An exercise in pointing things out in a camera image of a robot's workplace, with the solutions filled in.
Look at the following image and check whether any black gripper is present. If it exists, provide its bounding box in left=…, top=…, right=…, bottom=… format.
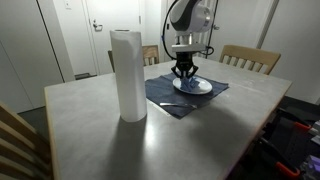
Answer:
left=171, top=52, right=199, bottom=79

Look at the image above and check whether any silver fork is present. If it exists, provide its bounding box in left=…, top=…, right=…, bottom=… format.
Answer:
left=159, top=102, right=198, bottom=109

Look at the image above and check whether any silver door handle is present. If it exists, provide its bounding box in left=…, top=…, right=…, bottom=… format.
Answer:
left=93, top=19, right=103, bottom=32

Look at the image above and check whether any dark blue placemat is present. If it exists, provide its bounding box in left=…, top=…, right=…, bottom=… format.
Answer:
left=145, top=73, right=229, bottom=119

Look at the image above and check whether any white paper towel roll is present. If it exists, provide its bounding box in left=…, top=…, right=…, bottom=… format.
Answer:
left=110, top=30, right=147, bottom=122

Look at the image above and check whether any wooden chair near roll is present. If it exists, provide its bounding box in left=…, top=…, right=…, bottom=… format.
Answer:
left=219, top=45, right=281, bottom=75

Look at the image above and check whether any blue cloth rag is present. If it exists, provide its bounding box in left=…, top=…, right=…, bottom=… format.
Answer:
left=180, top=77, right=199, bottom=92

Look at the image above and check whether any white round plate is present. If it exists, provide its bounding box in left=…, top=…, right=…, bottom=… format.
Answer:
left=172, top=77, right=212, bottom=95

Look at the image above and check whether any orange black clamp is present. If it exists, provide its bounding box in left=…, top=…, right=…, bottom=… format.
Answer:
left=258, top=137, right=301, bottom=180

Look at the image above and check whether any wooden chair foreground left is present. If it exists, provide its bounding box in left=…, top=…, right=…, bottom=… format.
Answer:
left=0, top=103, right=54, bottom=180

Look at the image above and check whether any wooden chair by door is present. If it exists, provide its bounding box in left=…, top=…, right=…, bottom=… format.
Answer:
left=107, top=44, right=160, bottom=73

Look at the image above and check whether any white light switch plate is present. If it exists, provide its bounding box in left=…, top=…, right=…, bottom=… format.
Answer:
left=64, top=0, right=72, bottom=10

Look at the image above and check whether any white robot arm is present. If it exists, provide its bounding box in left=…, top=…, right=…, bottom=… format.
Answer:
left=161, top=0, right=214, bottom=79

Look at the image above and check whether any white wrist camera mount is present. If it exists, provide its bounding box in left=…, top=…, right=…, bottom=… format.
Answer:
left=172, top=43, right=206, bottom=53

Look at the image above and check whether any red black clamp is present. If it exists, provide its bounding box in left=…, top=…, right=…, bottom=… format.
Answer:
left=277, top=108, right=312, bottom=131

